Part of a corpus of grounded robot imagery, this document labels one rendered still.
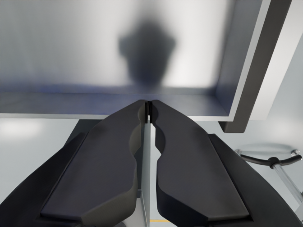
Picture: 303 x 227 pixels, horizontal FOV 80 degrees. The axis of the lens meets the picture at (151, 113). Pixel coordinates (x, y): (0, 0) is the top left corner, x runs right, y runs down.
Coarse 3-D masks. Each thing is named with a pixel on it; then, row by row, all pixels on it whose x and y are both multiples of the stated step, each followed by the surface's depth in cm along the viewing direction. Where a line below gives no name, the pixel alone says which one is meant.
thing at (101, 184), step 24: (120, 120) 9; (144, 120) 12; (96, 144) 8; (120, 144) 8; (72, 168) 7; (96, 168) 7; (120, 168) 7; (72, 192) 6; (96, 192) 6; (120, 192) 6; (48, 216) 6; (72, 216) 5; (96, 216) 6; (120, 216) 6
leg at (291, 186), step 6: (276, 168) 125; (282, 168) 123; (282, 174) 120; (282, 180) 119; (288, 180) 116; (288, 186) 114; (294, 186) 112; (294, 192) 109; (300, 192) 108; (294, 198) 109; (300, 198) 106
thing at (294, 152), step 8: (240, 152) 139; (296, 152) 138; (248, 160) 132; (256, 160) 130; (264, 160) 130; (272, 160) 129; (280, 160) 130; (288, 160) 130; (296, 160) 132; (272, 168) 130
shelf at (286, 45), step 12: (300, 0) 12; (288, 12) 12; (300, 12) 12; (288, 24) 13; (300, 24) 13; (288, 36) 13; (300, 36) 13; (276, 48) 14; (288, 48) 14; (276, 60) 14; (288, 60) 14; (276, 72) 15; (264, 84) 15; (276, 84) 15; (264, 96) 16; (264, 108) 16
